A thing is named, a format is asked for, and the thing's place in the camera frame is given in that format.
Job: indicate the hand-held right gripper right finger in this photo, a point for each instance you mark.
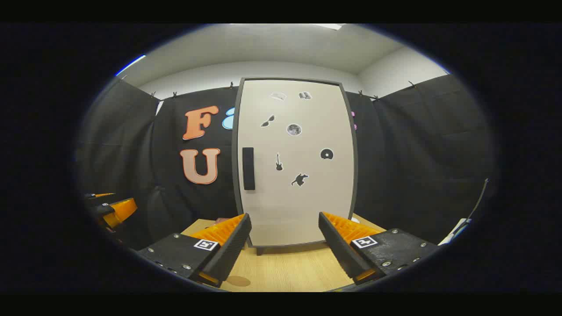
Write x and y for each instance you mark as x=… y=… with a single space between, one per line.
x=340 y=248

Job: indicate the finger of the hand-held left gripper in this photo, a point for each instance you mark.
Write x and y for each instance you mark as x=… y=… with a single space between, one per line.
x=123 y=210
x=103 y=195

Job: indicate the black backdrop cloth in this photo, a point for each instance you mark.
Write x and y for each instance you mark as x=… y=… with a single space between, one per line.
x=417 y=153

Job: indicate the white panel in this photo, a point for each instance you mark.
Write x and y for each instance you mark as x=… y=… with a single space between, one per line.
x=452 y=232

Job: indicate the grey cabinet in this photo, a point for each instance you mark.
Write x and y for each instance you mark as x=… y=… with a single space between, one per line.
x=234 y=145

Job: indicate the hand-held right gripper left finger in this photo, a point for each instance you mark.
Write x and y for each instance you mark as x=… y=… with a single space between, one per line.
x=230 y=252

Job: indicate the ceiling light strip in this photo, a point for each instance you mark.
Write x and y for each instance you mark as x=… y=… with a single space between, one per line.
x=330 y=26

